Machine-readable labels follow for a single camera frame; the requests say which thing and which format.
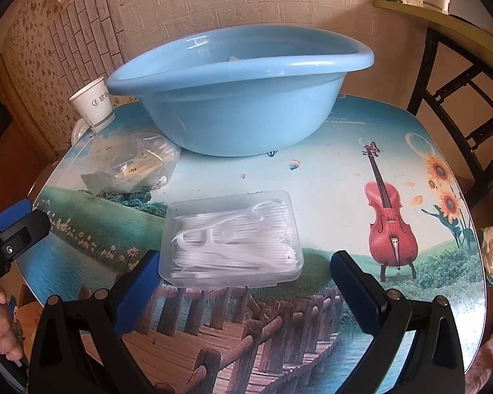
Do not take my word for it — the light blue plastic basin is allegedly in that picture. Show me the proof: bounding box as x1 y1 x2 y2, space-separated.
106 25 374 157

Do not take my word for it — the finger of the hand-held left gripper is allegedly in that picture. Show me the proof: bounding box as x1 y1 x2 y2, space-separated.
0 199 52 263

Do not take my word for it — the person's left hand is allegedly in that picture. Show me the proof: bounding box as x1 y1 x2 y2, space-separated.
0 284 26 365

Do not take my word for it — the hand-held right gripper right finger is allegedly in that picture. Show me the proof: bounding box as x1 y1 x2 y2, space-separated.
330 250 465 394

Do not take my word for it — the pink cloth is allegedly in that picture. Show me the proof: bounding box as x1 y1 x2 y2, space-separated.
464 320 493 383

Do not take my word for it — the clear bag of cotton swabs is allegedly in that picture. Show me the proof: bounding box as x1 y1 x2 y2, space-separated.
81 132 181 195

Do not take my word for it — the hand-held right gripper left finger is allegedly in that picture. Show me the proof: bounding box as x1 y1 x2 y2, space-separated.
30 250 162 394

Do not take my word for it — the clear box of floss picks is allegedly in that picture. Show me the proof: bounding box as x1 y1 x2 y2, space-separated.
158 190 305 289

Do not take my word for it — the white paper cup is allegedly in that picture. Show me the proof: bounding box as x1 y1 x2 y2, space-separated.
69 77 116 133

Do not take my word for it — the crumpled yellowish plastic bag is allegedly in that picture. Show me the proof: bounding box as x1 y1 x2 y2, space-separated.
481 227 493 280

